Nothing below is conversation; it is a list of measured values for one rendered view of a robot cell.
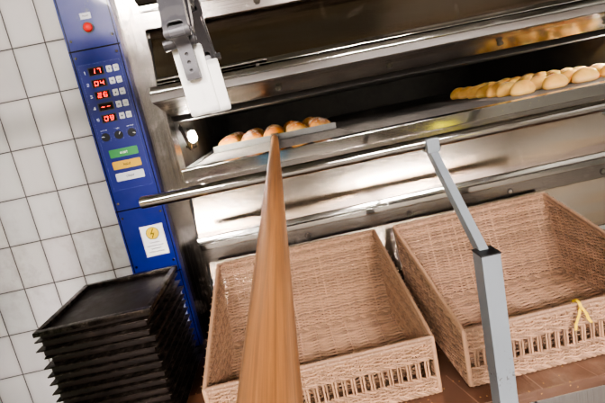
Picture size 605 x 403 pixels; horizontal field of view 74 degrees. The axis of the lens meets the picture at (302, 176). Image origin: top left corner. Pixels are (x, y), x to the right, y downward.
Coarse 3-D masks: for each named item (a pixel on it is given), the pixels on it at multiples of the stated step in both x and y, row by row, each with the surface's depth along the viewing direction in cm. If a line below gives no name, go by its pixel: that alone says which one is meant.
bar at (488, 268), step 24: (528, 120) 99; (552, 120) 100; (408, 144) 98; (432, 144) 98; (288, 168) 97; (312, 168) 97; (168, 192) 97; (192, 192) 96; (216, 192) 97; (456, 192) 91; (480, 240) 84; (480, 264) 81; (480, 288) 84; (504, 288) 81; (504, 312) 82; (504, 336) 83; (504, 360) 84; (504, 384) 85
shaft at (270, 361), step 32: (256, 256) 34; (288, 256) 34; (256, 288) 27; (288, 288) 27; (256, 320) 23; (288, 320) 23; (256, 352) 20; (288, 352) 20; (256, 384) 17; (288, 384) 18
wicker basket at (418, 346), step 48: (336, 240) 137; (240, 288) 134; (336, 288) 135; (384, 288) 135; (240, 336) 133; (336, 336) 126; (384, 336) 121; (432, 336) 94; (336, 384) 94; (384, 384) 95; (432, 384) 96
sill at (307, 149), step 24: (528, 96) 142; (552, 96) 137; (576, 96) 138; (432, 120) 136; (456, 120) 136; (480, 120) 137; (312, 144) 134; (336, 144) 135; (360, 144) 135; (192, 168) 133; (216, 168) 133; (240, 168) 134
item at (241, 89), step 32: (480, 32) 118; (512, 32) 121; (544, 32) 128; (576, 32) 137; (320, 64) 116; (352, 64) 118; (384, 64) 125; (416, 64) 133; (160, 96) 114; (256, 96) 131
